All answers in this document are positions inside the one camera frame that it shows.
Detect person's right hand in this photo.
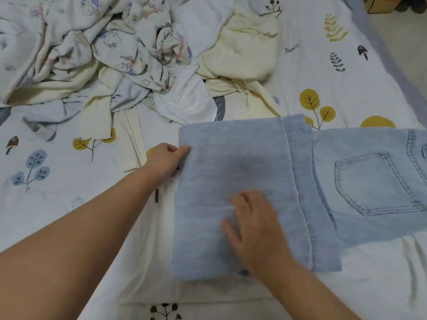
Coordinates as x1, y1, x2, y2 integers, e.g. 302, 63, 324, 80
220, 190, 294, 277

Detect person's left hand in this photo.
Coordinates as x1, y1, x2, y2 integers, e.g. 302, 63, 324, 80
143, 143, 191, 191

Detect light blue denim jeans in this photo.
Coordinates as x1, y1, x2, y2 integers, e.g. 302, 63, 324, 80
170, 115, 427, 283

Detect bed with leaf print bedding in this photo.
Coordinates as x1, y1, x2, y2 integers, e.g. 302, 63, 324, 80
0, 0, 427, 320

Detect cartoon print pyjama trousers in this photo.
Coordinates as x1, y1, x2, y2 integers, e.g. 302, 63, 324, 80
93, 0, 194, 94

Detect person's left forearm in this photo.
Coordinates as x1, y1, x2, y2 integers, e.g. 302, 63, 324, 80
0, 163, 168, 320

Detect person's right forearm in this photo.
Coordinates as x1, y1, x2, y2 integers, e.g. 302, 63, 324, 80
257, 256, 361, 320

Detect wooden dressing table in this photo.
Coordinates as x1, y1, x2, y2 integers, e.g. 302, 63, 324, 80
363, 0, 408, 14

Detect dark shoe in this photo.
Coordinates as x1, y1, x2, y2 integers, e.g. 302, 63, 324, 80
395, 0, 427, 14

